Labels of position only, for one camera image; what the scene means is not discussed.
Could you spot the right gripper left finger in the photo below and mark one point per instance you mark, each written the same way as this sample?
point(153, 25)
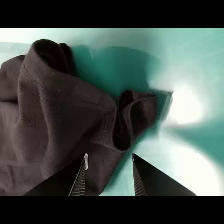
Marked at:
point(68, 181)

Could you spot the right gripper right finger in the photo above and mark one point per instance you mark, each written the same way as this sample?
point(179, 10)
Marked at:
point(156, 182)

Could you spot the dark brown garment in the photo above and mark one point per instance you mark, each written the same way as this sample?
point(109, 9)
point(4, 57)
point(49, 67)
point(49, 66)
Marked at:
point(60, 113)

